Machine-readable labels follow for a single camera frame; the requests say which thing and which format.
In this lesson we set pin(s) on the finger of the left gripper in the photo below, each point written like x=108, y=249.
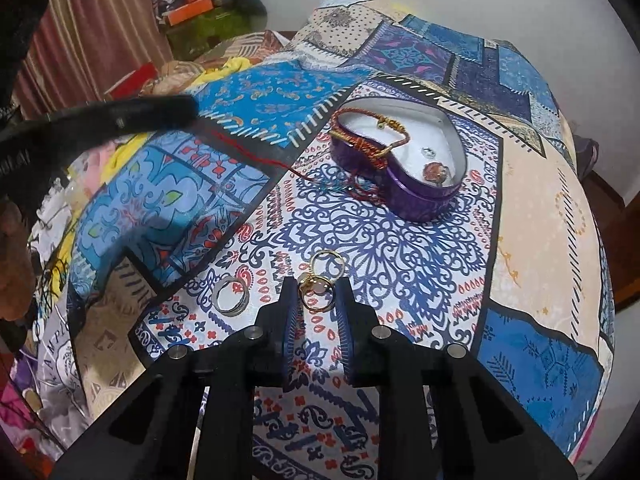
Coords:
x=68, y=133

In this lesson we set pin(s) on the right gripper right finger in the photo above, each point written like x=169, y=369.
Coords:
x=441, y=414

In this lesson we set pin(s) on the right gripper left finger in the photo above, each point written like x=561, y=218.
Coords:
x=190, y=414

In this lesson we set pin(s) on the gold rings cluster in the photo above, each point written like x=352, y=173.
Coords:
x=313, y=283

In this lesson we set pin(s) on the red round pendant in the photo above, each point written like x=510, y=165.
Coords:
x=436, y=173

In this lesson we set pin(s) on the person left hand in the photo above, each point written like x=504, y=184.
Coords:
x=17, y=274

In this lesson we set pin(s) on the yellow cloth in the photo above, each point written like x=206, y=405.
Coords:
x=136, y=117

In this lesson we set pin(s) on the red box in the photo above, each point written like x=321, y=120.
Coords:
x=132, y=83

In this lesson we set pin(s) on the striped brown curtain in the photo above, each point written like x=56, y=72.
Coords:
x=81, y=48

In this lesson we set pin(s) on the striped orange blanket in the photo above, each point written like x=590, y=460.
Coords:
x=230, y=57

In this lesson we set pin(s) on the green patterned storage box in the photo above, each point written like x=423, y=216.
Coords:
x=192, y=38

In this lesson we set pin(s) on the orange box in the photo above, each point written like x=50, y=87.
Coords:
x=188, y=11

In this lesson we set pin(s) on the dark grey cushion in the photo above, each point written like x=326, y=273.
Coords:
x=240, y=0

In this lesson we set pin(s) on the blue patchwork bed cover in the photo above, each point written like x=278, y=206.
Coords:
x=198, y=230

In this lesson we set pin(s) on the purple heart-shaped tin box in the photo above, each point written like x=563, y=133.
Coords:
x=381, y=140

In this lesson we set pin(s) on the small silver earring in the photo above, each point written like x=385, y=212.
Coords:
x=427, y=151

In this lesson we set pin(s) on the dark bag on floor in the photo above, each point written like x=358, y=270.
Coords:
x=587, y=154

